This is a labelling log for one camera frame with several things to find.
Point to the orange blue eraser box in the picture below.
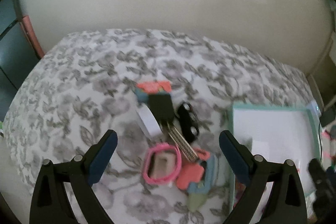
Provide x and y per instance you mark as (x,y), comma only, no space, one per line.
(143,90)

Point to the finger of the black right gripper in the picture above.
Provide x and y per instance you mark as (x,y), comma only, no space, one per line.
(324,182)

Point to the grey floral blanket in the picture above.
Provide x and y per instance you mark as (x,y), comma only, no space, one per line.
(85,86)

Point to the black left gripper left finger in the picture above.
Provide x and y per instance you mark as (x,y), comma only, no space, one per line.
(50,203)

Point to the black key with silver blade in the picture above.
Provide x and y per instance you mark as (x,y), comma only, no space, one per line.
(161,107)

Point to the black toy car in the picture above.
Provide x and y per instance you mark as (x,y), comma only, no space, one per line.
(188,122)

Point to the teal white tray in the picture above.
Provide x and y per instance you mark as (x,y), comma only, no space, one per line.
(292,133)

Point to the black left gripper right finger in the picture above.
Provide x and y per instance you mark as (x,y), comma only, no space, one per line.
(286,202)

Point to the orange blue toy keys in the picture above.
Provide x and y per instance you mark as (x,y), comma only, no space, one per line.
(198,178)

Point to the pink smart watch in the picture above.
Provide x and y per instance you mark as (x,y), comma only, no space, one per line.
(162,164)

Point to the white charger plug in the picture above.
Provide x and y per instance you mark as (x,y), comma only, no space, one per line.
(260,148)

